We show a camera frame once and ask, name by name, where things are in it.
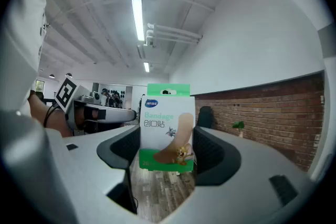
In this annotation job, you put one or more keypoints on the long ceiling light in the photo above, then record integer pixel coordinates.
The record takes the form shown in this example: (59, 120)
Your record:
(138, 19)

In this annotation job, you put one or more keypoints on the black office chair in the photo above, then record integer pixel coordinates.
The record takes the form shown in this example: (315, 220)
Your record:
(206, 116)

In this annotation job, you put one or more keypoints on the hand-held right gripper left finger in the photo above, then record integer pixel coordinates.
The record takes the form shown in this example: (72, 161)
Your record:
(86, 165)

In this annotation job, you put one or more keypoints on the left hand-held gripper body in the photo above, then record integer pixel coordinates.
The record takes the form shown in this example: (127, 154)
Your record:
(67, 93)

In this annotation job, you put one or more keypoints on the green plant in pink vase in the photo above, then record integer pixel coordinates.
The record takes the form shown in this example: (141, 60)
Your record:
(238, 125)

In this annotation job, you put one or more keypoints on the person's left forearm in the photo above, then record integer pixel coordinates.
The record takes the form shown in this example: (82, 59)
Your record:
(56, 123)

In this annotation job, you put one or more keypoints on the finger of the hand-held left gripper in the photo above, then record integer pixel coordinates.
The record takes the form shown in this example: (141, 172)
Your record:
(115, 114)

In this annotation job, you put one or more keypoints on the short ceiling light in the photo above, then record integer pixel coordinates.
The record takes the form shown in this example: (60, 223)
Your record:
(146, 66)

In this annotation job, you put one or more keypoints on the small green box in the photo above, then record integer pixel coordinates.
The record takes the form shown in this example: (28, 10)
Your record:
(162, 139)

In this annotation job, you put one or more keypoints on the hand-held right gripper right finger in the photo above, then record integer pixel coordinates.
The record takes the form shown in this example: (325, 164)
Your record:
(249, 165)

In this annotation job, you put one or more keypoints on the white ceiling pipes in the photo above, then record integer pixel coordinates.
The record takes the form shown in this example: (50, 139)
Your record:
(173, 32)

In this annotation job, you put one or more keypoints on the person's light grey shirt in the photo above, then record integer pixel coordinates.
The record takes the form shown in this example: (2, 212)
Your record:
(21, 34)

